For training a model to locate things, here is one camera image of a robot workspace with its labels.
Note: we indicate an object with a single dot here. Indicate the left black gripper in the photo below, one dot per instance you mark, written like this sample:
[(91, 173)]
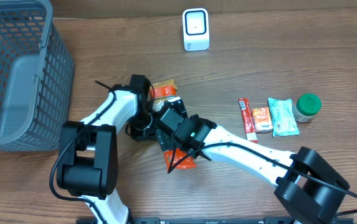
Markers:
[(154, 111)]

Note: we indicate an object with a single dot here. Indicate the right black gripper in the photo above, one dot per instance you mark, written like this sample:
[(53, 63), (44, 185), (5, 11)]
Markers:
[(164, 141)]

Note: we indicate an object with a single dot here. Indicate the orange spaghetti packet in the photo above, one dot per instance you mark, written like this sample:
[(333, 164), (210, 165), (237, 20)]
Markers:
[(163, 91)]

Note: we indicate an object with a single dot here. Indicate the red stick sachet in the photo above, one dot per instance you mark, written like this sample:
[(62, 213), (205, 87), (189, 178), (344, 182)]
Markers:
[(247, 120)]

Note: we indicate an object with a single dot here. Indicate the small orange snack box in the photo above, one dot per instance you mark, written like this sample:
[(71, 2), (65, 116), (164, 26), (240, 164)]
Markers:
[(262, 120)]

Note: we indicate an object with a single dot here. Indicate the teal wet wipes pack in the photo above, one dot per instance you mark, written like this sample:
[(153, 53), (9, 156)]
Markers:
[(283, 120)]

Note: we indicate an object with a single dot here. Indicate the green lid jar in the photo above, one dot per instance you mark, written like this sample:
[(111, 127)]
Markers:
[(306, 107)]

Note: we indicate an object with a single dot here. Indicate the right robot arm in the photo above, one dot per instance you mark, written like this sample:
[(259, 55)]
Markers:
[(305, 184)]

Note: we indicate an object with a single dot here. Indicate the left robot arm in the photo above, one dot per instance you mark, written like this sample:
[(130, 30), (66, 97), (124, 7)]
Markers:
[(86, 169)]

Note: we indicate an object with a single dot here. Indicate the white barcode scanner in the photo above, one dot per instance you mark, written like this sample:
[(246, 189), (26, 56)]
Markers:
[(196, 35)]

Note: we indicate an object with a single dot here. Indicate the grey plastic mesh basket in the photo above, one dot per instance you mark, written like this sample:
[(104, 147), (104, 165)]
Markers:
[(36, 77)]

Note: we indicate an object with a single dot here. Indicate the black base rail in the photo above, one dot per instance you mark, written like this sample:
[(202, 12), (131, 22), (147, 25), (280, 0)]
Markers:
[(266, 220)]

